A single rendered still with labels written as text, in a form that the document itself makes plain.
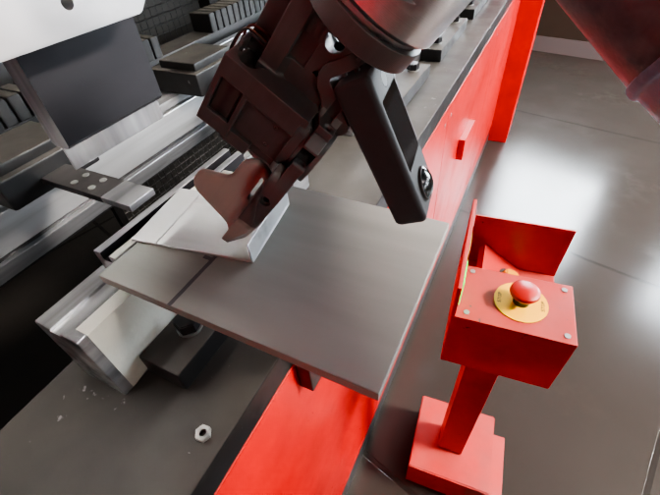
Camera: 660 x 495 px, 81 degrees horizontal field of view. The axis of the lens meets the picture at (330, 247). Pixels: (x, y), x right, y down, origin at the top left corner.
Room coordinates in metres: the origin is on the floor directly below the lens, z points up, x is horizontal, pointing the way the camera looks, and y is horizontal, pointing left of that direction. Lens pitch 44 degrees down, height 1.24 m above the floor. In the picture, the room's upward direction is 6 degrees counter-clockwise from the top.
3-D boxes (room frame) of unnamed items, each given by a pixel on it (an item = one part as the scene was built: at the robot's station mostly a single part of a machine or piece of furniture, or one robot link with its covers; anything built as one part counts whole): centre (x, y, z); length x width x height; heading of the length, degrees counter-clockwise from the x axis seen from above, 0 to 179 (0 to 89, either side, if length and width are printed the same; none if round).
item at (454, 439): (0.37, -0.27, 0.39); 0.06 x 0.06 x 0.54; 65
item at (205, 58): (0.70, 0.14, 1.01); 0.26 x 0.12 x 0.05; 60
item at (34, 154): (0.42, 0.31, 1.01); 0.26 x 0.12 x 0.05; 60
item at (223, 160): (0.35, 0.16, 0.98); 0.20 x 0.03 x 0.03; 150
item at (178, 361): (0.33, 0.10, 0.89); 0.30 x 0.05 x 0.03; 150
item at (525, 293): (0.33, -0.26, 0.79); 0.04 x 0.04 x 0.04
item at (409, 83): (0.82, -0.18, 0.89); 0.30 x 0.05 x 0.03; 150
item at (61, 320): (0.38, 0.15, 0.92); 0.39 x 0.06 x 0.10; 150
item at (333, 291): (0.25, 0.05, 1.00); 0.26 x 0.18 x 0.01; 60
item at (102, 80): (0.33, 0.18, 1.13); 0.10 x 0.02 x 0.10; 150
